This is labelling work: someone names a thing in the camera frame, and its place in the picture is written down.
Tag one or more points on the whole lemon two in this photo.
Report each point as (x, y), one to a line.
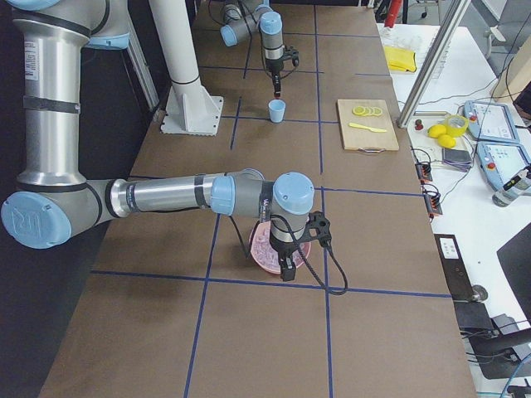
(446, 141)

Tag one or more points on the purple notebook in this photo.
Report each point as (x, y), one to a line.
(457, 158)

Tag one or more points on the yellow tape roll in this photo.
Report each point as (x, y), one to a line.
(456, 125)

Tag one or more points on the yellow cloth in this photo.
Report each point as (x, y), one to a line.
(400, 59)

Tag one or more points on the wooden cutting board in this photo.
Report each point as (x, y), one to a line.
(362, 140)

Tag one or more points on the teach pendant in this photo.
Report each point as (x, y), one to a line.
(489, 121)
(501, 161)

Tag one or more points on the aluminium frame post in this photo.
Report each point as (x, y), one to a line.
(439, 45)

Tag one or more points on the red fire extinguisher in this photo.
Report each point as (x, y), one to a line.
(393, 9)

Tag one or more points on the pink bowl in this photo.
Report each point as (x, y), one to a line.
(259, 248)

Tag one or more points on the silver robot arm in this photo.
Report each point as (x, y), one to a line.
(257, 29)
(56, 202)

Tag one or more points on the whole lemon one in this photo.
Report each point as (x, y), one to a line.
(437, 130)

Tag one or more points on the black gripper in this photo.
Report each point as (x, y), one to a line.
(274, 67)
(280, 248)

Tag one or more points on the black monitor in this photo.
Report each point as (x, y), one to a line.
(514, 258)

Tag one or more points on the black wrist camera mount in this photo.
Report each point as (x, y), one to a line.
(317, 228)

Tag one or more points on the white pillar with base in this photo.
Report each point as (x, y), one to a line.
(190, 109)

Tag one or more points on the upper teach pendant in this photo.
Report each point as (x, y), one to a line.
(489, 121)

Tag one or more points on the light blue cup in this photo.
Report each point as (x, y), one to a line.
(276, 109)

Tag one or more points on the yellow plastic knife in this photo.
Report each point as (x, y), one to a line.
(368, 128)

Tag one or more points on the lower teach pendant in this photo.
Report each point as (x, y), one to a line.
(501, 161)

